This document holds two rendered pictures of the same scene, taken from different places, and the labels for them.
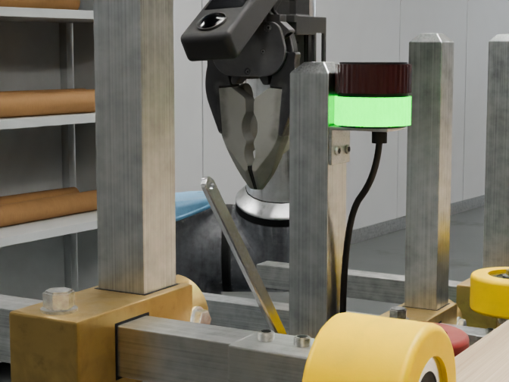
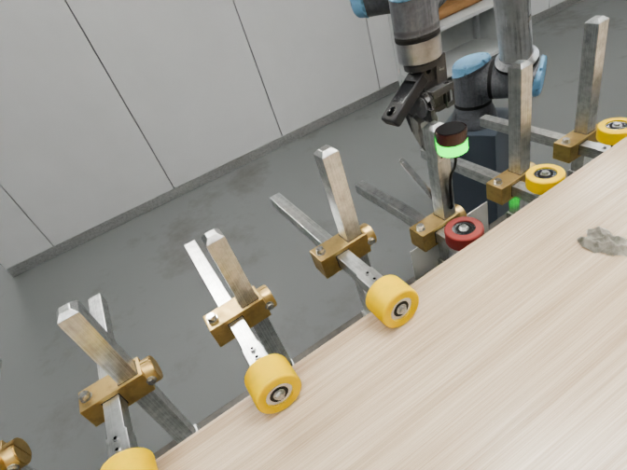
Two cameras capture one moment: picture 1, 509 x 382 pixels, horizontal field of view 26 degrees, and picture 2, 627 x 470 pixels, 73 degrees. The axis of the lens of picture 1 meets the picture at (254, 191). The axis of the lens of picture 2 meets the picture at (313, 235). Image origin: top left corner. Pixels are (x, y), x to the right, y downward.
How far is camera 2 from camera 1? 54 cm
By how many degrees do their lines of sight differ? 48
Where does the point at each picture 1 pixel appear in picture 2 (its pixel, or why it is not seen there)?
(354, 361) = (375, 300)
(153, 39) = (334, 177)
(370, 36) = not seen: outside the picture
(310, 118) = (430, 145)
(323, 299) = (441, 202)
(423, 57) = (513, 75)
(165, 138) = (347, 200)
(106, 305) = (334, 250)
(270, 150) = not seen: hidden behind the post
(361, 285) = not seen: hidden behind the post
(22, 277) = (452, 35)
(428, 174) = (516, 124)
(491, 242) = (578, 118)
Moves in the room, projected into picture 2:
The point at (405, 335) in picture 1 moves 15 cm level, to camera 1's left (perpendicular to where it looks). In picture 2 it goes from (388, 297) to (314, 281)
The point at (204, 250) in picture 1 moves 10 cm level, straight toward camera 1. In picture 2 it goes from (480, 86) to (474, 97)
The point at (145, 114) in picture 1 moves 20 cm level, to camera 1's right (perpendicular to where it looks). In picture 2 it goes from (336, 199) to (440, 207)
